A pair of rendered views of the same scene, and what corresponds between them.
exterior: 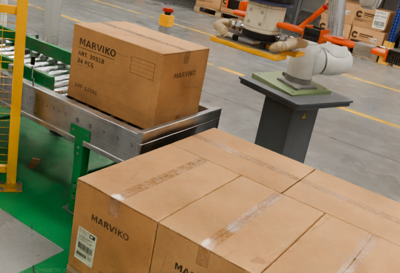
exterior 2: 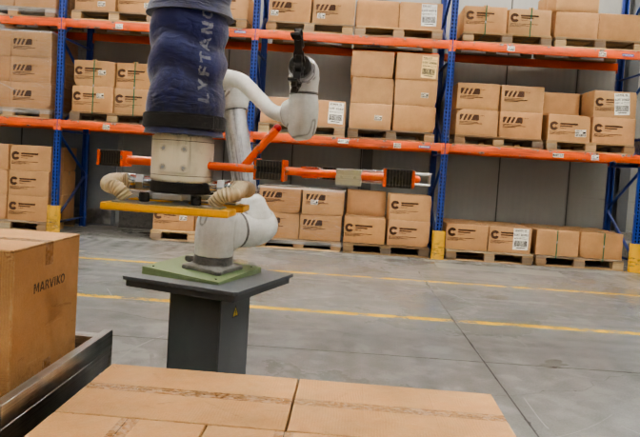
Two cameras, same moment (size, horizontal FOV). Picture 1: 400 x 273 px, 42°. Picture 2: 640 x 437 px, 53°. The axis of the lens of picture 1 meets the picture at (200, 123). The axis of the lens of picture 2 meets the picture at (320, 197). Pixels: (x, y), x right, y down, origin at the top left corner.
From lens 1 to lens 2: 0.68 m
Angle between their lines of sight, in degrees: 32
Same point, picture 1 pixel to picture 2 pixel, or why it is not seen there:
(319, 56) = (238, 220)
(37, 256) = not seen: outside the picture
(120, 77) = not seen: outside the picture
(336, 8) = (241, 154)
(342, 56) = (265, 215)
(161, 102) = (18, 341)
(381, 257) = not seen: outside the picture
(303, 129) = (237, 331)
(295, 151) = (232, 369)
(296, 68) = (210, 243)
